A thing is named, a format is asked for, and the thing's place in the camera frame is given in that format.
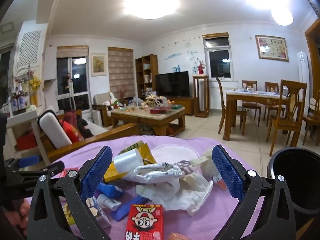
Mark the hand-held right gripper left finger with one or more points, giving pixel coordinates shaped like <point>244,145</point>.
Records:
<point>96,172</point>

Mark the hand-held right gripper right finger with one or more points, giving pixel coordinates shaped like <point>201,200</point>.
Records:
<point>228,172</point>

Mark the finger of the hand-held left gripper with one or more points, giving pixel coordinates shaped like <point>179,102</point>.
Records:
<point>56,168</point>
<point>31,161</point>

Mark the small red packet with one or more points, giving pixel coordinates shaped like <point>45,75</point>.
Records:
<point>67,173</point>

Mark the white spray bottle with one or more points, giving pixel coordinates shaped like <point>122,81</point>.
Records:
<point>108,201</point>

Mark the clear tape roll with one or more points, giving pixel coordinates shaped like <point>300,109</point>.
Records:
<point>127,161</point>

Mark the small printed carton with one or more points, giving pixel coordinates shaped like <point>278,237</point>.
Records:
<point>97,215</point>

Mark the dark patterned wrapper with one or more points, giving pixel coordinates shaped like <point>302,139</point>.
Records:
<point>182,163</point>

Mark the blue strip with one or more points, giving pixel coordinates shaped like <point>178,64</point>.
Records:
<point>127,208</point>

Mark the yellow green packet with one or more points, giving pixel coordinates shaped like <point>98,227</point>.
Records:
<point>69,215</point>

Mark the white plastic bag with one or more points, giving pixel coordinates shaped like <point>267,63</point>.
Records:
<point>185,197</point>

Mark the yellow paper bag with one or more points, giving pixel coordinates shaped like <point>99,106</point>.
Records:
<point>147,152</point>

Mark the white printed wrapper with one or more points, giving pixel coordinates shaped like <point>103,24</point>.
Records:
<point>155,172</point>

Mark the black trash bin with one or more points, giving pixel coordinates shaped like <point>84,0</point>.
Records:
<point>297,180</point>

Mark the red milk carton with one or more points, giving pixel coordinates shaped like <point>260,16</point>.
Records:
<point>146,221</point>

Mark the person's left hand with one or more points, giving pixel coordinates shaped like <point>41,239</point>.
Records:
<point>23,212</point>

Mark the person's right hand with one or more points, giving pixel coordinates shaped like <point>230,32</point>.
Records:
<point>180,237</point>

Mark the large red box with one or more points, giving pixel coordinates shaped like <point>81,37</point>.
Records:
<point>26,142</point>

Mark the wooden sofa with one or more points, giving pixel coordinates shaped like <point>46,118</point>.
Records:
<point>110,136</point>

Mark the white cushion black edge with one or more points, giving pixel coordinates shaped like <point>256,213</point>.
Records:
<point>53,128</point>

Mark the red cushion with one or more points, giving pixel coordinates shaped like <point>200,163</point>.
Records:
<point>73,132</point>

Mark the white shelf unit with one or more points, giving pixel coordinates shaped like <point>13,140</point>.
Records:
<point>25,117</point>

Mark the dark clothes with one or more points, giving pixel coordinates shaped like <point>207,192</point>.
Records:
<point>83,127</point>

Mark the brown beer bottle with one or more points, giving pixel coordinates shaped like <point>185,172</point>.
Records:
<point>15,105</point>
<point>22,103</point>

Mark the purple printed blanket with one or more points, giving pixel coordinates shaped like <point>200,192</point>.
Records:
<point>172,152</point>

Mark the plush toys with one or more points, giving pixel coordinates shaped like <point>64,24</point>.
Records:
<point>113,104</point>

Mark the wooden armchair white cushion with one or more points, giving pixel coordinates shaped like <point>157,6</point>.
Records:
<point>102,98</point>

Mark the wooden coffee table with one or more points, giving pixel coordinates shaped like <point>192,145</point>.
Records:
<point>150,121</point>

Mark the curved back wooden chair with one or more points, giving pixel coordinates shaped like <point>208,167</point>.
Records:
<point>221,97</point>

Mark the white radiator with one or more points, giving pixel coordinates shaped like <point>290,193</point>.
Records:
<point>215,97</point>

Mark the yellow flowers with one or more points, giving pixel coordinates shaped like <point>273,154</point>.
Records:
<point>35,85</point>

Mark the wooden dining table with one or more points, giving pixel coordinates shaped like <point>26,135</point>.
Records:
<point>250,97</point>

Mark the wooden television cabinet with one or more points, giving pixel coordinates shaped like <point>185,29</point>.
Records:
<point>186,105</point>

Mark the flat green box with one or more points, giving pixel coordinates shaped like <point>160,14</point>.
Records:
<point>177,106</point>

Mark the bowls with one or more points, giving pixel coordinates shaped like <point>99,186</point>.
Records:
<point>246,89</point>

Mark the flat red box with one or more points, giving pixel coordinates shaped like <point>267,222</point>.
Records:
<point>160,110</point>

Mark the wooden dining chair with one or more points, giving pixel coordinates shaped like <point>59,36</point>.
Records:
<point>272,86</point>
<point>249,85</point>
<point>311,122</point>

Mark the wooden model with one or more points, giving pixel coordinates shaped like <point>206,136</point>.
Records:
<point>153,101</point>

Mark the large balcony window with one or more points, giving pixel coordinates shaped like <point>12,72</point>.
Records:
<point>80,80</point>

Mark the tall wooden plant stand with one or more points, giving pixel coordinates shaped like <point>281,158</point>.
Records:
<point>200,80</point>

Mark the striped roller blind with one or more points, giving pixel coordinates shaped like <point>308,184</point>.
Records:
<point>120,72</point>

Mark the black television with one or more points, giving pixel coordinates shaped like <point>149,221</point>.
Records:
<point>172,84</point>

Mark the white back chair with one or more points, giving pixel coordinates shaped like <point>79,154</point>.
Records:
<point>312,106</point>

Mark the red flower vase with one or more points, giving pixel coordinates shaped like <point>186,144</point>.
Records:
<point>200,68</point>

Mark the sunflower painting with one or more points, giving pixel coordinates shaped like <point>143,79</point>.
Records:
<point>98,65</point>

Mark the small wood-topped window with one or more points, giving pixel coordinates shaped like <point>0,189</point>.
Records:
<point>218,60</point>

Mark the white lattice cabinet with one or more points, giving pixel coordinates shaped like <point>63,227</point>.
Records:
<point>30,45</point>

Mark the wooden bookshelf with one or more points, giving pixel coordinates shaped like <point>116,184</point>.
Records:
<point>152,65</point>

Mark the white standing air conditioner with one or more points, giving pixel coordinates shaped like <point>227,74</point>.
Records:
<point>302,75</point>

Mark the floral framed picture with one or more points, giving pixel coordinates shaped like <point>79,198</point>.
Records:
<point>272,48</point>

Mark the ceiling vent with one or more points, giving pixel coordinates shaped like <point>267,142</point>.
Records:
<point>7,27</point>

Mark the white pendant lamp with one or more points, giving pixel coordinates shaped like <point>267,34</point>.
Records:
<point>282,15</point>

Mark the round ceiling lamp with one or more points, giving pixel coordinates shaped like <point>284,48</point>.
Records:
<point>151,1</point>

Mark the wooden door frame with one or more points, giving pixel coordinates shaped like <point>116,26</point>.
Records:
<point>313,55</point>

